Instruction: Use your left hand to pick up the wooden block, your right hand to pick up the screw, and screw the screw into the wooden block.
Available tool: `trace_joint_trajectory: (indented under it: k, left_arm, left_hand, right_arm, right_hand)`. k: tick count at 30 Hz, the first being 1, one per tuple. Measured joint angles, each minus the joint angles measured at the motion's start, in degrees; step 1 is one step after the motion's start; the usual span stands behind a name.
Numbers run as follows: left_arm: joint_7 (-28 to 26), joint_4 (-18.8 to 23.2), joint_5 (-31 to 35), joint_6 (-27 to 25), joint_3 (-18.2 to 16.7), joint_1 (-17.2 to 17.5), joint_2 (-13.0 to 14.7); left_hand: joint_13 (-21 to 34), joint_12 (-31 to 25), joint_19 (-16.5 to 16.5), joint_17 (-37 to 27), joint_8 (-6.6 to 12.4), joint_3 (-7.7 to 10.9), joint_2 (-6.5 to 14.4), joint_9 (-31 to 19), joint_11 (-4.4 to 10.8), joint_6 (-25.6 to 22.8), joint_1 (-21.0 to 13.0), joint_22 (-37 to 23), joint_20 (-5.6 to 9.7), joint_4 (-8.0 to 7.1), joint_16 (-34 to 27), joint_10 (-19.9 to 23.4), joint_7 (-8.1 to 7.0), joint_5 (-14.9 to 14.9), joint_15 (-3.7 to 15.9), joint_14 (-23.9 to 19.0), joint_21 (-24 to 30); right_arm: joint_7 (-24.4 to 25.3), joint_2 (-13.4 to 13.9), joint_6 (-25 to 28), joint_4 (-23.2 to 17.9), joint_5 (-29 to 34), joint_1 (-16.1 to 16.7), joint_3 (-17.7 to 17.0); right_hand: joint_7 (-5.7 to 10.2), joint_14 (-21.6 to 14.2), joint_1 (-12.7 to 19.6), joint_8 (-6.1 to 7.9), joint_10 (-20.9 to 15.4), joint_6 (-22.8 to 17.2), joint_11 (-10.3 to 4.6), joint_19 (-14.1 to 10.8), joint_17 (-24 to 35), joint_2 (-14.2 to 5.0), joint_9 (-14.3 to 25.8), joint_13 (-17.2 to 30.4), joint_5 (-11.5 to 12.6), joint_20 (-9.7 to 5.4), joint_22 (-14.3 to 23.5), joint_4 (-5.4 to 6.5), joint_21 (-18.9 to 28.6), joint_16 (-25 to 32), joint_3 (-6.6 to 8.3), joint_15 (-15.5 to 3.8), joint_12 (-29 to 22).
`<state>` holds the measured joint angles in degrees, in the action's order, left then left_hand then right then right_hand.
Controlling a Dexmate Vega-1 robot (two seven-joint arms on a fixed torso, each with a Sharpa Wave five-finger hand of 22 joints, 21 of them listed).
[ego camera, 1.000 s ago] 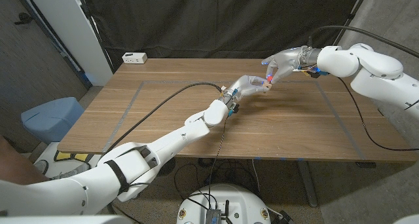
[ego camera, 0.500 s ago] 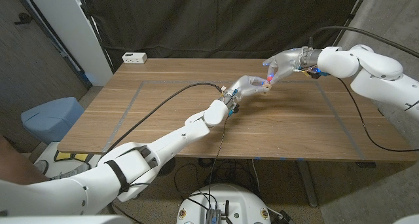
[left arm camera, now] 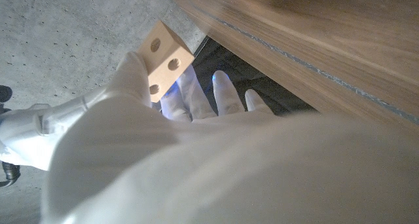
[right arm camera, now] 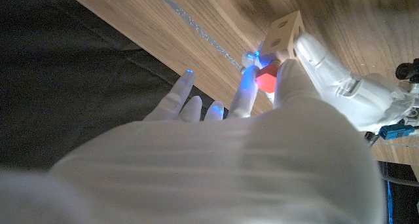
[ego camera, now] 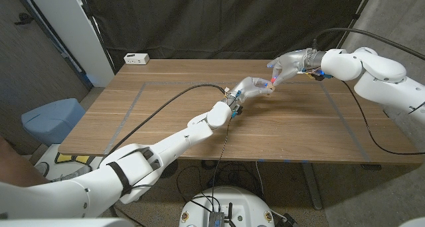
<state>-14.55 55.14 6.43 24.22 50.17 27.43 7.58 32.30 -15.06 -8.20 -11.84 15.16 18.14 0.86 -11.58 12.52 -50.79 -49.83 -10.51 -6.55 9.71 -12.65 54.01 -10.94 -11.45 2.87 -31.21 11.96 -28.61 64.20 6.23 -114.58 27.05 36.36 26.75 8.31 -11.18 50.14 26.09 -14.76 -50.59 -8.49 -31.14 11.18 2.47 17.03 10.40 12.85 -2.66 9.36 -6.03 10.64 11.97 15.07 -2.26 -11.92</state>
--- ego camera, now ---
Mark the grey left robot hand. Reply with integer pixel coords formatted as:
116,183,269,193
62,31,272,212
228,76,276,104

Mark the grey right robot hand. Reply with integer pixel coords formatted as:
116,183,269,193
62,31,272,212
267,48,325,87

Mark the black backdrop curtain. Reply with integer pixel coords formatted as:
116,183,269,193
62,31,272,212
81,0,376,72

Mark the black backdrop stand pole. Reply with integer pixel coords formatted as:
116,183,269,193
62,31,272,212
75,0,117,74
331,0,378,60

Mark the round black floor fan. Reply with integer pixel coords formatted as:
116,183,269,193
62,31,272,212
162,158,179,180

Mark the white power strip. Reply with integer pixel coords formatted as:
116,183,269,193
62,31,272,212
123,52,150,66

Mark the white robot torso base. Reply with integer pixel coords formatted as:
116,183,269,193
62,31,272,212
179,186,276,227

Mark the grey table leg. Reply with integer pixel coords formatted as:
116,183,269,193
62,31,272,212
301,162,323,210

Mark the small grey electronics box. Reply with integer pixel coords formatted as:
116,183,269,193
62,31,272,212
208,210,226,227

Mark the white cabinet panel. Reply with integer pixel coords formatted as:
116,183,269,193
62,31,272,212
25,0,116,88

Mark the grey sneaker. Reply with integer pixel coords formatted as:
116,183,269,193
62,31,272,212
52,165,92,182

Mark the blue padded stool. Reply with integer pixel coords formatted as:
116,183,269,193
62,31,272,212
21,98,86,147

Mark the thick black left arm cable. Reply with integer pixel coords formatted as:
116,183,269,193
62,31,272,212
102,84,230,158

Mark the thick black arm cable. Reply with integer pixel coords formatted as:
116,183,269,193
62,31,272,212
311,27,425,61
102,84,230,158

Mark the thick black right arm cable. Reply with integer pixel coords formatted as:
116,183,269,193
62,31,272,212
311,27,425,61

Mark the white floor cable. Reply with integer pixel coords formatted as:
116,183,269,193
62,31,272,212
254,160,266,197

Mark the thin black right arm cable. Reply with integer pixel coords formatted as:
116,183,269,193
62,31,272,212
341,80,425,156

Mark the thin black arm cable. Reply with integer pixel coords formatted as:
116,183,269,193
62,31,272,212
341,80,425,156
185,115,233,212

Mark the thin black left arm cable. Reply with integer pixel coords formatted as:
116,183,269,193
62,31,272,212
185,115,233,212

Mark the white floor base plate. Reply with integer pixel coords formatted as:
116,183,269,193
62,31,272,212
33,143,104,182

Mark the black door handle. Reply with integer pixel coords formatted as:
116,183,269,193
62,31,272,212
13,13,34,25

